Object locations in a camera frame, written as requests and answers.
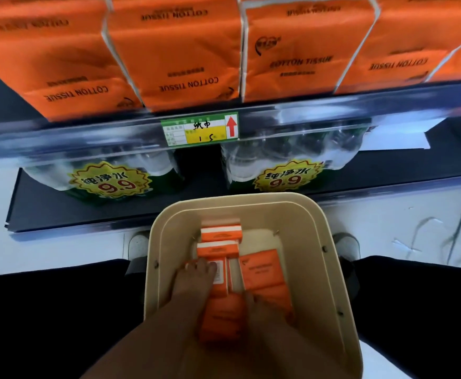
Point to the person's right hand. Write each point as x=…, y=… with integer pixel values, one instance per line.
x=268, y=321

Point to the person's left hand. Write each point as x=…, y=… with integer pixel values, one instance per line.
x=193, y=288

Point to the person's right fingers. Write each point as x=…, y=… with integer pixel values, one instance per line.
x=248, y=301

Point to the person's left fingers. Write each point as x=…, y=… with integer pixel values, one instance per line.
x=200, y=269

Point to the blurred orange tissue packet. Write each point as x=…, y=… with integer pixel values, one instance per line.
x=221, y=317

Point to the person's left forearm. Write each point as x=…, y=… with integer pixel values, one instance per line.
x=151, y=343

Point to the person's right forearm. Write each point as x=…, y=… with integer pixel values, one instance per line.
x=293, y=359

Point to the orange tissue packet white label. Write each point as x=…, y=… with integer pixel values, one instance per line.
x=221, y=278

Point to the small orange tissue packet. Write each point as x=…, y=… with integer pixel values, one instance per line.
x=221, y=234
x=217, y=249

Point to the flat orange tissue packet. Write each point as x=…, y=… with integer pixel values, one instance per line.
x=262, y=272

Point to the person's left grey shoe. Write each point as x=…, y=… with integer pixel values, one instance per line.
x=138, y=248

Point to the person's grey shoe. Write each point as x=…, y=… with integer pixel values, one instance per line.
x=138, y=248
x=347, y=246

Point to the beige plastic basket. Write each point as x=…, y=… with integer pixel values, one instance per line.
x=313, y=248

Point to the black shelf board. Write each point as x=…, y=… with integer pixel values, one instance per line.
x=202, y=173

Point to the person's right grey shoe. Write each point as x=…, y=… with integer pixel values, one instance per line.
x=347, y=246

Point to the shrink-wrapped water bottle pack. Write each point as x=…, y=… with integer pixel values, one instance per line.
x=147, y=163
x=293, y=147

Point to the yellow starburst price sticker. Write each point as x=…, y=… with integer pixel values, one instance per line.
x=110, y=180
x=287, y=175

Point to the green yellow shelf price label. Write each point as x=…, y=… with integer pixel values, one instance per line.
x=198, y=130

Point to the person's left black trouser leg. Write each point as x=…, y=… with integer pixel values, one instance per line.
x=52, y=323

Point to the person's black trouser leg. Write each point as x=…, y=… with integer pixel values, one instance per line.
x=52, y=323
x=420, y=315

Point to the person's right black trouser leg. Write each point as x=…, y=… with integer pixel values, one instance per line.
x=420, y=315

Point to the white paper sheet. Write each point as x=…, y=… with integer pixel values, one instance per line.
x=396, y=136

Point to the metal shelf edge rail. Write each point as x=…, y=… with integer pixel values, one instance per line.
x=313, y=112

